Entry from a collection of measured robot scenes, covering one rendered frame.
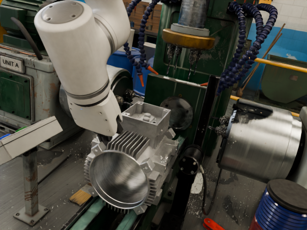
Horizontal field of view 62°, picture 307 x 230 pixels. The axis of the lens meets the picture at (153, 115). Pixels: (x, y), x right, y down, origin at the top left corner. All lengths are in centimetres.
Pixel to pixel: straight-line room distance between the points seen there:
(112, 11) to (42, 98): 66
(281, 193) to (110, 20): 36
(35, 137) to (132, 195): 28
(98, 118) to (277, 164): 54
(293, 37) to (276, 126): 520
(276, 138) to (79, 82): 58
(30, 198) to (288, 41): 564
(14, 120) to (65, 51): 83
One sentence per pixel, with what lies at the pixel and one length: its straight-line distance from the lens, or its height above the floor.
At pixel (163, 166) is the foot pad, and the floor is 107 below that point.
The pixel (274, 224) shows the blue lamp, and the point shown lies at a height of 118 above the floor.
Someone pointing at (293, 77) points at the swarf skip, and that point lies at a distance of 498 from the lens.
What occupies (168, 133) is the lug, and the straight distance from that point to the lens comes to 72.
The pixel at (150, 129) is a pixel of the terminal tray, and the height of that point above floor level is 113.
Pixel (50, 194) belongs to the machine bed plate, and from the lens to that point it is 92.
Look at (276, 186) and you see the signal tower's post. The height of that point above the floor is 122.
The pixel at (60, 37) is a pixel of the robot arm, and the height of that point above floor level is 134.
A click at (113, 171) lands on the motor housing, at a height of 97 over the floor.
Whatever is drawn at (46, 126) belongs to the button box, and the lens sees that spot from 72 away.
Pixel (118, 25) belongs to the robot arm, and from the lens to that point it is 46.
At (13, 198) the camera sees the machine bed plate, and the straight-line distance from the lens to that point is 92.
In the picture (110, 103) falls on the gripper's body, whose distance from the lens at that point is 49.
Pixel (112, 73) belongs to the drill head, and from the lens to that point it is 94.
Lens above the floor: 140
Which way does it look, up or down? 23 degrees down
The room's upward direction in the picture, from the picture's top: 10 degrees clockwise
